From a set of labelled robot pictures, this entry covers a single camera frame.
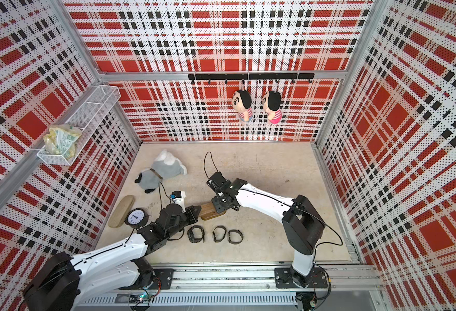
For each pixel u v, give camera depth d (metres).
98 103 0.86
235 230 0.86
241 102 0.91
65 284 0.40
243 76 0.88
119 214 0.88
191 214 0.73
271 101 0.94
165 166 1.00
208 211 0.86
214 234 0.82
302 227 0.46
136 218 0.88
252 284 0.73
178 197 0.76
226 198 0.60
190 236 0.80
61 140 0.63
